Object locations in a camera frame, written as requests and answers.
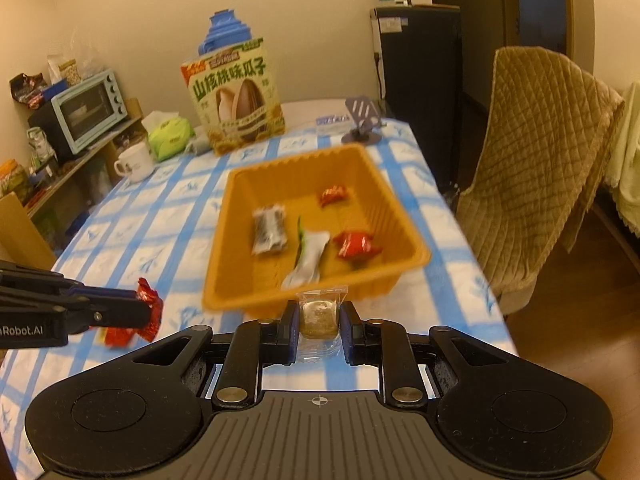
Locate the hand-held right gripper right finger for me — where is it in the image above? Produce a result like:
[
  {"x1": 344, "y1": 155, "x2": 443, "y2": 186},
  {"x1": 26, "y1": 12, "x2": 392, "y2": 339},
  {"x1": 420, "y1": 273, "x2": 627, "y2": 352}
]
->
[{"x1": 340, "y1": 300, "x2": 507, "y2": 409}]

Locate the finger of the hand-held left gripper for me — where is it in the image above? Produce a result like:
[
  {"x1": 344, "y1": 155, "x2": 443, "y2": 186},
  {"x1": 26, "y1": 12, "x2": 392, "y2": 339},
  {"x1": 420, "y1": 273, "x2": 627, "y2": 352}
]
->
[
  {"x1": 0, "y1": 269, "x2": 137, "y2": 302},
  {"x1": 65, "y1": 298, "x2": 154, "y2": 336}
]

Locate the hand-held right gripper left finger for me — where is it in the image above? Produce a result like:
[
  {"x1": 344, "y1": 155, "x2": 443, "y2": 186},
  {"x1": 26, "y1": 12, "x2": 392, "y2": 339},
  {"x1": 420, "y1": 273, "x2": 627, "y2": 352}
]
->
[{"x1": 131, "y1": 300, "x2": 301, "y2": 409}]

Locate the brown cube candy clear wrapper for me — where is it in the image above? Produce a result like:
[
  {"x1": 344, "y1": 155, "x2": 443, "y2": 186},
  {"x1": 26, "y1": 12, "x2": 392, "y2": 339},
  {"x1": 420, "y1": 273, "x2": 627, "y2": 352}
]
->
[{"x1": 295, "y1": 285, "x2": 349, "y2": 362}]

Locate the orange plastic tray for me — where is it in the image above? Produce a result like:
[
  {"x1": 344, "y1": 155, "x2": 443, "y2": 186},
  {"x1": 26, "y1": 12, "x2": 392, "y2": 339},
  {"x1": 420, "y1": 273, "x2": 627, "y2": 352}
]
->
[{"x1": 202, "y1": 142, "x2": 433, "y2": 314}]

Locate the white green long snack packet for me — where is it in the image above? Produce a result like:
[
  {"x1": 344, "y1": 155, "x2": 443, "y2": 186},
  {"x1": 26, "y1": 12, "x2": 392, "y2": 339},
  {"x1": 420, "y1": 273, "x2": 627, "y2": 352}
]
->
[{"x1": 281, "y1": 217, "x2": 332, "y2": 291}]

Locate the dark snack packet clear wrapper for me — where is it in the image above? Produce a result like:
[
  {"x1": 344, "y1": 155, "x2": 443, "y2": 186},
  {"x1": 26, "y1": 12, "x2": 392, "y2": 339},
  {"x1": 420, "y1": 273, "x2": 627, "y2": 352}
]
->
[{"x1": 251, "y1": 204, "x2": 288, "y2": 257}]

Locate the small red snack packet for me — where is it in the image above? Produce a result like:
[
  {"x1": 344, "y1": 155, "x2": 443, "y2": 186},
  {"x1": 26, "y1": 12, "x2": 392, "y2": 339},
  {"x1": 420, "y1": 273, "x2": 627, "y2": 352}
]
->
[{"x1": 318, "y1": 185, "x2": 349, "y2": 208}]

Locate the blue checked tablecloth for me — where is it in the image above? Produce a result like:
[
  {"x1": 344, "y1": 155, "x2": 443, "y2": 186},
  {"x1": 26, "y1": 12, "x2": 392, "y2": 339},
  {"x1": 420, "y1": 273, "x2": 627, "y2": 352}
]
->
[{"x1": 0, "y1": 121, "x2": 519, "y2": 480}]

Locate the wooden shelf unit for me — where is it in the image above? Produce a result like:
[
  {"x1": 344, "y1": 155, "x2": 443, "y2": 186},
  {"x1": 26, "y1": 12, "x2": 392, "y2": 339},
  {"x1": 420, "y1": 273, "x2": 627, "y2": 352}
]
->
[{"x1": 0, "y1": 115, "x2": 147, "y2": 272}]

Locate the white mug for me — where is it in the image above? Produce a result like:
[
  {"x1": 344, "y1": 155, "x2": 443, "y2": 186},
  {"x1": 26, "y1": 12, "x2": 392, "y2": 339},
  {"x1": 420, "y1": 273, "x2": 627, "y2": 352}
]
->
[{"x1": 114, "y1": 142, "x2": 154, "y2": 184}]

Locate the jar with orange lid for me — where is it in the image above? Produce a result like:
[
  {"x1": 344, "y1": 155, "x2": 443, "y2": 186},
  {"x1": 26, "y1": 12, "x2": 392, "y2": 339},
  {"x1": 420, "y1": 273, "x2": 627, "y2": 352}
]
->
[{"x1": 0, "y1": 159, "x2": 29, "y2": 197}]

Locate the green tissue pack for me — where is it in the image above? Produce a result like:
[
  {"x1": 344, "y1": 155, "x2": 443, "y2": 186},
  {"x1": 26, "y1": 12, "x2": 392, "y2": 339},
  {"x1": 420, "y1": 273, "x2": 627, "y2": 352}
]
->
[{"x1": 141, "y1": 111, "x2": 196, "y2": 162}]

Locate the black appliance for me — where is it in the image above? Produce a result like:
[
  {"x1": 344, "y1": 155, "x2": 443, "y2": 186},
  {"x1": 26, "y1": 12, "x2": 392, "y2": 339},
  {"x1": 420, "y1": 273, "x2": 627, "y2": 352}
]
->
[{"x1": 27, "y1": 101, "x2": 76, "y2": 162}]

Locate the grey cloth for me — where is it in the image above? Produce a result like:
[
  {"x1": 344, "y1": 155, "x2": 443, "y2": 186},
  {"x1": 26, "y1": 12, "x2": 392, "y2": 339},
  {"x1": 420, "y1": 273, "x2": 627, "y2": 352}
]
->
[{"x1": 185, "y1": 135, "x2": 217, "y2": 157}]

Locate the light blue toaster oven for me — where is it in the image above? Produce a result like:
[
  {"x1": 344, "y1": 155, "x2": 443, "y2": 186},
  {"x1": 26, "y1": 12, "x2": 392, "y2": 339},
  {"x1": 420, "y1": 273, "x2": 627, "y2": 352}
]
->
[{"x1": 50, "y1": 70, "x2": 129, "y2": 156}]

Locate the grey blue phone stand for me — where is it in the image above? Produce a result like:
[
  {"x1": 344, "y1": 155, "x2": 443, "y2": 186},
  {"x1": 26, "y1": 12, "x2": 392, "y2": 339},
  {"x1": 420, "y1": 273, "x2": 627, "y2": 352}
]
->
[{"x1": 341, "y1": 97, "x2": 389, "y2": 146}]

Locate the dark red snack bag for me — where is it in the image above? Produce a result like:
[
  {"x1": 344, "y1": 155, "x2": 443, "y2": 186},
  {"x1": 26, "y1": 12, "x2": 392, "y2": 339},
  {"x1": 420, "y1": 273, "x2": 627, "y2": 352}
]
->
[{"x1": 9, "y1": 73, "x2": 50, "y2": 110}]

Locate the clear bag of nuts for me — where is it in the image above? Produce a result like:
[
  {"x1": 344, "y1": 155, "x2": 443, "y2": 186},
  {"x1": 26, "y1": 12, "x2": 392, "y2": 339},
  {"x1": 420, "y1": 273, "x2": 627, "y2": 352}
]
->
[{"x1": 47, "y1": 54, "x2": 83, "y2": 86}]

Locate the large sunflower seed bag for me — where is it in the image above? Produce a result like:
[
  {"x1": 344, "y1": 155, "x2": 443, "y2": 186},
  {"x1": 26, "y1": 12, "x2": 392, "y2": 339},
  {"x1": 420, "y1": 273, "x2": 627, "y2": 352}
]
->
[{"x1": 180, "y1": 37, "x2": 287, "y2": 156}]

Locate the black fridge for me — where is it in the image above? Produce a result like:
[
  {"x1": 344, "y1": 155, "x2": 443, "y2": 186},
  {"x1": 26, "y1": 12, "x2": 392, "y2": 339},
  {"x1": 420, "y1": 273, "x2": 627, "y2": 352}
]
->
[{"x1": 370, "y1": 5, "x2": 464, "y2": 197}]

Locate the chair with quilted cover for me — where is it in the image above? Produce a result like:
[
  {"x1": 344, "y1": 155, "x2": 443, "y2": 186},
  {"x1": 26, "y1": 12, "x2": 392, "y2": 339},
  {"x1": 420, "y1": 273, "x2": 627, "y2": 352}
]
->
[{"x1": 455, "y1": 46, "x2": 627, "y2": 317}]

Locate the blue collapsible container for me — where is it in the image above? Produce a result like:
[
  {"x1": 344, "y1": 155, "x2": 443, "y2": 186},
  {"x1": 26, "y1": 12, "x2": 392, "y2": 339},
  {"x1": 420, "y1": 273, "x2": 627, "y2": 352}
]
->
[{"x1": 197, "y1": 7, "x2": 252, "y2": 57}]

